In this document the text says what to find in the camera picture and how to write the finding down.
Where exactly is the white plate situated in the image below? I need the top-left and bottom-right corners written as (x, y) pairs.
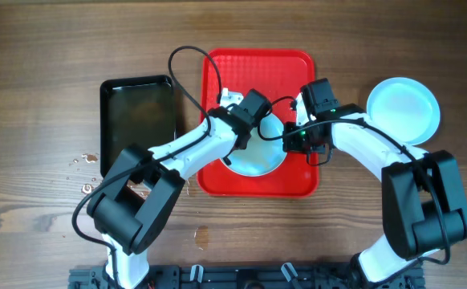
top-left (366, 77), bottom-right (441, 145)
top-left (221, 114), bottom-right (286, 177)
top-left (367, 95), bottom-right (441, 145)

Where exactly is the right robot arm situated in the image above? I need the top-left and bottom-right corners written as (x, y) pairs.
top-left (283, 79), bottom-right (467, 288)

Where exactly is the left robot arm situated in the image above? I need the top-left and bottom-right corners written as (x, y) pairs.
top-left (87, 89), bottom-right (271, 288)

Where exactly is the red plastic tray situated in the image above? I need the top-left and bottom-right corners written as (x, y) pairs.
top-left (197, 48), bottom-right (320, 197)

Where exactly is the black water tray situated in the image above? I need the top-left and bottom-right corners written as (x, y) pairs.
top-left (99, 75), bottom-right (177, 176)

